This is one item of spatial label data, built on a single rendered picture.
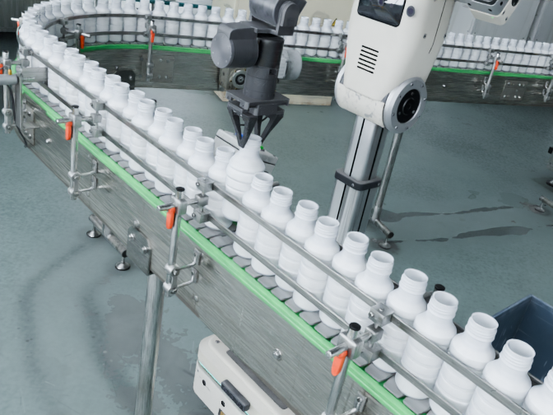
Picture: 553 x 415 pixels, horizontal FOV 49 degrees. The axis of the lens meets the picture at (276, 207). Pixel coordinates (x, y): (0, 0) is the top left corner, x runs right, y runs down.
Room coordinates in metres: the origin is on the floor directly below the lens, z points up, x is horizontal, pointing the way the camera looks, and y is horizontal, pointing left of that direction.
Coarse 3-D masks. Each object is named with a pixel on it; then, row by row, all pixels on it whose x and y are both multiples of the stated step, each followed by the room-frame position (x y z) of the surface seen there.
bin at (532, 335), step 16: (512, 304) 1.09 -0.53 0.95; (528, 304) 1.14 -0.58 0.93; (544, 304) 1.12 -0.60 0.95; (496, 320) 1.04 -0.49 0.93; (512, 320) 1.11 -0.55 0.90; (528, 320) 1.13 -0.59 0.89; (544, 320) 1.11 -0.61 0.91; (496, 336) 1.07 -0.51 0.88; (512, 336) 1.14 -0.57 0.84; (528, 336) 1.12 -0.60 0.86; (544, 336) 1.10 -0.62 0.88; (544, 352) 1.09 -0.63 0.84; (544, 368) 1.08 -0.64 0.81
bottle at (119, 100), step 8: (120, 88) 1.36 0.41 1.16; (128, 88) 1.37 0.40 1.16; (120, 96) 1.35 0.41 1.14; (112, 104) 1.35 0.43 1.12; (120, 104) 1.35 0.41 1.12; (120, 112) 1.34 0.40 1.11; (112, 120) 1.34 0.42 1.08; (112, 128) 1.34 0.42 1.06; (120, 128) 1.35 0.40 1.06; (112, 136) 1.34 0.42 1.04; (120, 136) 1.35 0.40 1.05; (112, 144) 1.34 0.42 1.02
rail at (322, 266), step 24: (120, 120) 1.30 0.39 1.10; (120, 144) 1.30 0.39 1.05; (144, 168) 1.22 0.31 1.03; (192, 168) 1.10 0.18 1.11; (216, 192) 1.04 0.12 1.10; (240, 240) 0.97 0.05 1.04; (288, 240) 0.89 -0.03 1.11; (264, 264) 0.92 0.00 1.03; (384, 360) 0.72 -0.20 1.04; (456, 360) 0.65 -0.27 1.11; (480, 384) 0.62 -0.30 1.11; (456, 408) 0.64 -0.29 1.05
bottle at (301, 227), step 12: (300, 204) 0.94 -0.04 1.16; (312, 204) 0.94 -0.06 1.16; (300, 216) 0.91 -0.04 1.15; (312, 216) 0.91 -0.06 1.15; (288, 228) 0.92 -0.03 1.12; (300, 228) 0.91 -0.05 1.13; (312, 228) 0.91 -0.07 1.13; (300, 240) 0.90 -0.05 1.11; (288, 252) 0.90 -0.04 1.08; (288, 264) 0.90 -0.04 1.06; (276, 276) 0.92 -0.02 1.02; (288, 288) 0.90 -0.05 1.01
